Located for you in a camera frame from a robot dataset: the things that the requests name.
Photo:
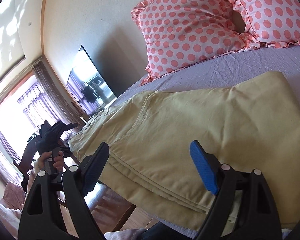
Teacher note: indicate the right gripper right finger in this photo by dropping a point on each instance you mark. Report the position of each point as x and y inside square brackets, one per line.
[257, 216]

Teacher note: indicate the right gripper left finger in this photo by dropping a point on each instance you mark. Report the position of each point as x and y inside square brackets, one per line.
[41, 217]

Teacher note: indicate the khaki tan pants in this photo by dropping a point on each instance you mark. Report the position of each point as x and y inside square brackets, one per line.
[252, 125]

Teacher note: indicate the person's left hand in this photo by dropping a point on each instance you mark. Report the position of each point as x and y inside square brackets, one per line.
[57, 162]

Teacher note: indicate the brown window curtain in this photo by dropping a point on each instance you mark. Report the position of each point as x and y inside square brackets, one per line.
[66, 113]

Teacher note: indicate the lavender bed sheet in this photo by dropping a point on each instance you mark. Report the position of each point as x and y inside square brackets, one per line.
[230, 70]

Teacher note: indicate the large pink polka-dot pillow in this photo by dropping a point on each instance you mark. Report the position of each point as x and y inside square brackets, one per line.
[180, 33]

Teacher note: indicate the small pink polka-dot pillow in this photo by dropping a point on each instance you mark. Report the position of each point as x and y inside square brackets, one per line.
[273, 23]

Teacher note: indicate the black framed wall mirror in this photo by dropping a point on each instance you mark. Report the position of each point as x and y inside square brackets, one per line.
[87, 85]

